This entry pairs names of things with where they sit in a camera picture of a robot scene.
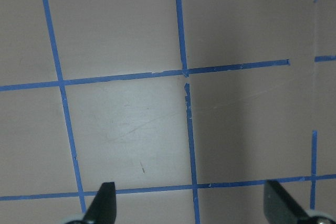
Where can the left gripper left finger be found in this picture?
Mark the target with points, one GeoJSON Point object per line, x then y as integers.
{"type": "Point", "coordinates": [103, 208]}

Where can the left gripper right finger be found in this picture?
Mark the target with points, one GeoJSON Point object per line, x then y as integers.
{"type": "Point", "coordinates": [281, 208]}

